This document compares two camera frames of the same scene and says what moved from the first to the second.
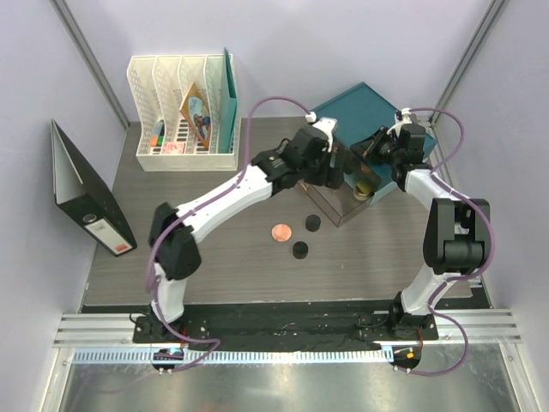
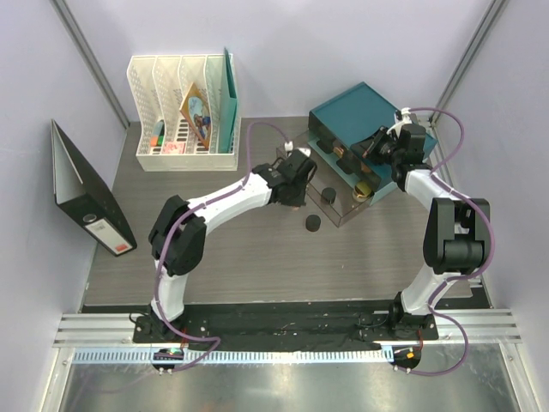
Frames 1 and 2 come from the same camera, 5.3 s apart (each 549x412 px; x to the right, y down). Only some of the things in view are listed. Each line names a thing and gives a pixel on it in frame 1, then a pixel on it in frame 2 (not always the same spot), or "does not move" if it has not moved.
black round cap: (300, 250) to (328, 194)
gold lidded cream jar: (362, 190) does not move
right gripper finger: (367, 148) does not move
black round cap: (313, 223) does not move
